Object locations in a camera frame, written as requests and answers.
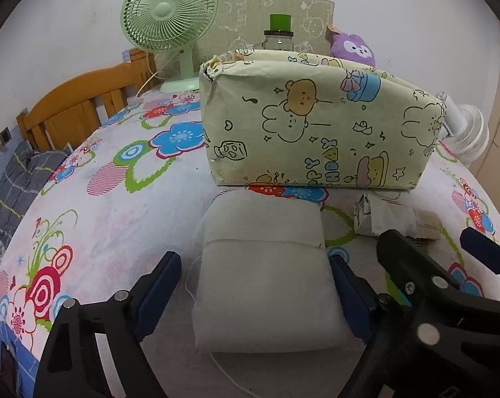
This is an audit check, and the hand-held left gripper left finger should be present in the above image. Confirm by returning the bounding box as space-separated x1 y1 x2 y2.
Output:
34 251 182 398

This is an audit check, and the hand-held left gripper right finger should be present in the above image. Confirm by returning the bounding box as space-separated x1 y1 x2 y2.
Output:
330 255 400 398

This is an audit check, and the purple bunny plush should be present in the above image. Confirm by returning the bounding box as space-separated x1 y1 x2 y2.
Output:
328 27 377 68

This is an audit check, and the floral tablecloth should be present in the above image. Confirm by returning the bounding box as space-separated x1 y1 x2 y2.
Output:
0 85 500 398

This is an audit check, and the green cartoon print board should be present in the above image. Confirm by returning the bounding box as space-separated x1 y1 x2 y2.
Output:
194 0 337 61

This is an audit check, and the glass jar mug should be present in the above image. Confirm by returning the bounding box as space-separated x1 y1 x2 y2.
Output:
263 30 295 52

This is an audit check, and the white cloth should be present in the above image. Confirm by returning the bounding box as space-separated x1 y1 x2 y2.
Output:
192 193 356 353

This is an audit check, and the white standing fan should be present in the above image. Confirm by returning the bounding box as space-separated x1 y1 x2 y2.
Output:
434 91 491 164

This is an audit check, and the yellow cartoon print storage box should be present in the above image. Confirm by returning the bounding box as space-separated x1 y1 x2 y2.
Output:
199 48 447 193

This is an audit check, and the green plastic cup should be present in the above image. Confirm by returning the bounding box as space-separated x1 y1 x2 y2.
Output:
269 14 291 33

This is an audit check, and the green desk fan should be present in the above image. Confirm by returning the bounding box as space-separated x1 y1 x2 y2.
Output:
121 0 218 93

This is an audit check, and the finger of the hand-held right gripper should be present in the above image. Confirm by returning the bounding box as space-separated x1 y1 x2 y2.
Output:
460 227 500 276
374 229 500 398

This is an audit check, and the wooden bed headboard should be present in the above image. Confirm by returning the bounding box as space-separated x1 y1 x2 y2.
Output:
17 48 157 152

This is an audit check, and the grey plaid pillow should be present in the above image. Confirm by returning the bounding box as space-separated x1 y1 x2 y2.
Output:
0 139 72 237

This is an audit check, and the white gauze roll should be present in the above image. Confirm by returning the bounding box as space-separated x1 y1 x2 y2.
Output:
353 194 443 240

